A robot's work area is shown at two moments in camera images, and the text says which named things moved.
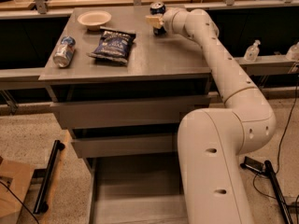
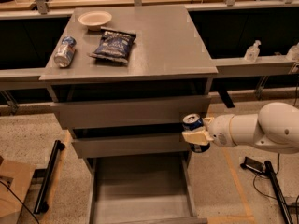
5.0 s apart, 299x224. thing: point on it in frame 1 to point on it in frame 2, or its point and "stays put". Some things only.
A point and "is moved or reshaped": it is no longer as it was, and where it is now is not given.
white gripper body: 168,17 to 220,131
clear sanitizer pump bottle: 251,52 stays put
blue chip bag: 114,44 stays put
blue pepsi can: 158,8 is moved or reshaped
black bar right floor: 279,194 stays put
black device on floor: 252,164 stays put
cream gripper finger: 155,21 to 197,136
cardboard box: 12,196 stays put
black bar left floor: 42,198 stays put
